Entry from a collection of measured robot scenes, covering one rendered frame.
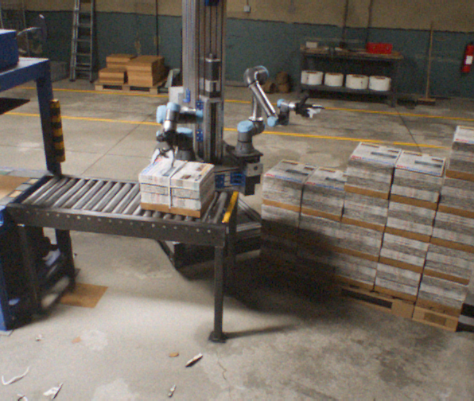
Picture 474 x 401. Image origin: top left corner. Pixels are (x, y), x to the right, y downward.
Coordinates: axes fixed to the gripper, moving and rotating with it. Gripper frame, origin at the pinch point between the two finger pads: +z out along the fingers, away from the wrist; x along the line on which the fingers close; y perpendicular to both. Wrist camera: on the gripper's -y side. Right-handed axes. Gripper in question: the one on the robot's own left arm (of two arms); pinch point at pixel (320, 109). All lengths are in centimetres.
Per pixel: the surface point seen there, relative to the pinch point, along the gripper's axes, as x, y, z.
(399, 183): 30, 23, 74
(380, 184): 33, 26, 63
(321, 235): 46, 71, 30
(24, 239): 189, 41, -98
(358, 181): 36, 27, 49
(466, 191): 22, 21, 113
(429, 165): 12, 15, 85
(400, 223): 33, 50, 79
